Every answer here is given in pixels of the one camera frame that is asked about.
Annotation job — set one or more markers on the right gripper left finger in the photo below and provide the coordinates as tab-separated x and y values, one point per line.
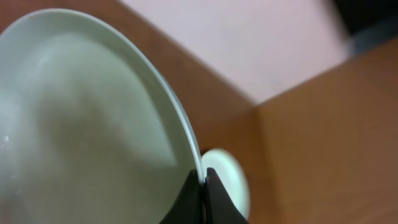
187	207

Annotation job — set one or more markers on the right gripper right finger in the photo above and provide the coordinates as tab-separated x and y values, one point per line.
219	207

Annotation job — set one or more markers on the light blue plate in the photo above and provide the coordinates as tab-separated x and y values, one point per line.
232	177

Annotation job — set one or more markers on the mint green plate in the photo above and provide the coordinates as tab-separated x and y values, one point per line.
91	132

